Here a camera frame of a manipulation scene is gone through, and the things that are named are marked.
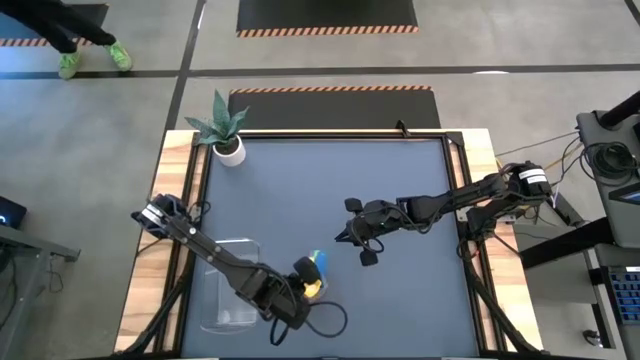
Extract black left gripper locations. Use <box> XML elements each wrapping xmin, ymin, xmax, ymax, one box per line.
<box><xmin>259</xmin><ymin>255</ymin><xmax>324</xmax><ymax>331</ymax></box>

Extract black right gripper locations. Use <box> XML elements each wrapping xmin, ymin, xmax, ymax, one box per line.
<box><xmin>333</xmin><ymin>196</ymin><xmax>404</xmax><ymax>268</ymax></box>

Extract yellow measuring cup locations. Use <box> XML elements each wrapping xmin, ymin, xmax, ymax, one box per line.
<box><xmin>303</xmin><ymin>278</ymin><xmax>324</xmax><ymax>300</ymax></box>

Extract blue measuring cup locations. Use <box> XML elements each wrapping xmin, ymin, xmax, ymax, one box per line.
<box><xmin>308</xmin><ymin>249</ymin><xmax>330</xmax><ymax>281</ymax></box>

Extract clear plastic basket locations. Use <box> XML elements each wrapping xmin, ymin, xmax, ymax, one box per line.
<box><xmin>198</xmin><ymin>238</ymin><xmax>262</xmax><ymax>335</ymax></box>

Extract black mat orange stripes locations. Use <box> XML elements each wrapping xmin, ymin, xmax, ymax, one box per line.
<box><xmin>0</xmin><ymin>2</ymin><xmax>111</xmax><ymax>48</ymax></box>
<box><xmin>228</xmin><ymin>84</ymin><xmax>443</xmax><ymax>131</ymax></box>
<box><xmin>235</xmin><ymin>0</ymin><xmax>420</xmax><ymax>39</ymax></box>

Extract potted plant white pot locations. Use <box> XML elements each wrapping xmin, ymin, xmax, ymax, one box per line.
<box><xmin>184</xmin><ymin>89</ymin><xmax>250</xmax><ymax>169</ymax></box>

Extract black power strip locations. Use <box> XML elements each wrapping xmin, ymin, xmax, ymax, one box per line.
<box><xmin>547</xmin><ymin>192</ymin><xmax>577</xmax><ymax>227</ymax></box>

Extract computer desk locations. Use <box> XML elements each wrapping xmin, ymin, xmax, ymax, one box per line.
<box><xmin>574</xmin><ymin>108</ymin><xmax>640</xmax><ymax>360</ymax></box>

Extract dark tablet screen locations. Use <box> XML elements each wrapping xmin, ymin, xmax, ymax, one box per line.
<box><xmin>608</xmin><ymin>181</ymin><xmax>640</xmax><ymax>206</ymax></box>

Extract grey side desk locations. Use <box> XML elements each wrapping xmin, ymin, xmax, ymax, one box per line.
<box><xmin>0</xmin><ymin>223</ymin><xmax>82</xmax><ymax>360</ymax></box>

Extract computer keyboard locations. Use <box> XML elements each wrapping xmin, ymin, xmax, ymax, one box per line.
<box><xmin>606</xmin><ymin>264</ymin><xmax>640</xmax><ymax>327</ymax></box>

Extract dark device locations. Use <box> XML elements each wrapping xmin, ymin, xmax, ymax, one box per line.
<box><xmin>0</xmin><ymin>194</ymin><xmax>29</xmax><ymax>230</ymax></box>

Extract person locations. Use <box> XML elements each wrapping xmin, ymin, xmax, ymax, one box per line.
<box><xmin>0</xmin><ymin>0</ymin><xmax>134</xmax><ymax>81</ymax></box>

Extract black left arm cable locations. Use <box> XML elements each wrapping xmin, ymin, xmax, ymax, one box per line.
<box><xmin>269</xmin><ymin>299</ymin><xmax>349</xmax><ymax>347</ymax></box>

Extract black aluminium table frame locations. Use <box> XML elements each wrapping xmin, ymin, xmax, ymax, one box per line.
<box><xmin>113</xmin><ymin>128</ymin><xmax>547</xmax><ymax>360</ymax></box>

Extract coiled black cable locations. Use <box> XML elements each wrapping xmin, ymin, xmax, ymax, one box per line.
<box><xmin>581</xmin><ymin>141</ymin><xmax>640</xmax><ymax>182</ymax></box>

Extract black stand post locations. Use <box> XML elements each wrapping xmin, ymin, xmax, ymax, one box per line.
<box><xmin>598</xmin><ymin>89</ymin><xmax>640</xmax><ymax>130</ymax></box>

